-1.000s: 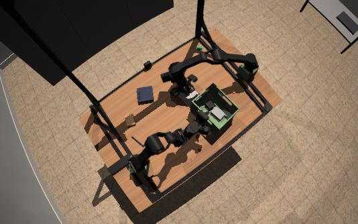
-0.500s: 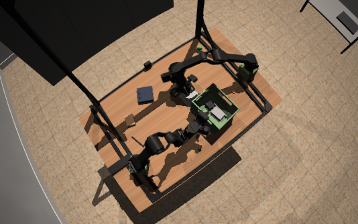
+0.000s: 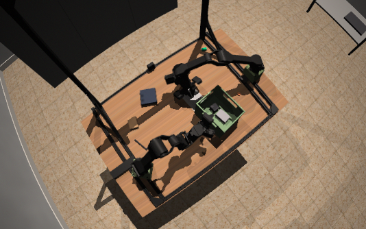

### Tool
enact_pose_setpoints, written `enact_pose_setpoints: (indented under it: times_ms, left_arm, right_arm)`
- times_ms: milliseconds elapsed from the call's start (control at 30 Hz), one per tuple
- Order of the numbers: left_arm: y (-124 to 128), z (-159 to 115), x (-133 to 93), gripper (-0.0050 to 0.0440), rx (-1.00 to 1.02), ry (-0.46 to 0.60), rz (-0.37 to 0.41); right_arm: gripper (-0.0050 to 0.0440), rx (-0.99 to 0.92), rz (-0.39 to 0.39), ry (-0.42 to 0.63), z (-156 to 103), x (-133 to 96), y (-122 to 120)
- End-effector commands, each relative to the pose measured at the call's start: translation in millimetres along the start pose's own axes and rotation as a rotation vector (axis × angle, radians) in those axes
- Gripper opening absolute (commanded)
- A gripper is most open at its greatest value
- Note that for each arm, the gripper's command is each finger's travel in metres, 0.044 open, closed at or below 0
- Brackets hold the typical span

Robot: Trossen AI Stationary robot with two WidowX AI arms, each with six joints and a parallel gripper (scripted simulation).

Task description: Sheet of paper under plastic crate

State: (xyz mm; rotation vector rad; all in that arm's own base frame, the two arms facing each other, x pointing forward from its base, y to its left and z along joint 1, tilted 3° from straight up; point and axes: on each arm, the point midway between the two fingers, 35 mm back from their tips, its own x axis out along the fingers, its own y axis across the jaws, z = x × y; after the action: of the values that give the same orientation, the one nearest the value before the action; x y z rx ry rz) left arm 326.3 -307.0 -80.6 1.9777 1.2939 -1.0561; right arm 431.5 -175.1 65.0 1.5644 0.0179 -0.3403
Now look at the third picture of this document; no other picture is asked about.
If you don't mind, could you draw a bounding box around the dark green plastic crate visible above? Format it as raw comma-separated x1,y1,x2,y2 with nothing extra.
194,87,245,138

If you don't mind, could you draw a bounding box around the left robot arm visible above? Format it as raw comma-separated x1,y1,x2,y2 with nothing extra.
164,50,265,86

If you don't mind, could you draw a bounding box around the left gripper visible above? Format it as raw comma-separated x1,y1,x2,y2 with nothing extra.
173,76,202,99

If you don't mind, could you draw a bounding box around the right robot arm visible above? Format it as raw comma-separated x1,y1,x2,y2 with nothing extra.
131,125,215,177

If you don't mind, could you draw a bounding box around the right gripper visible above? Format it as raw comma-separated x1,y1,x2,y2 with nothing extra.
197,112,214,129

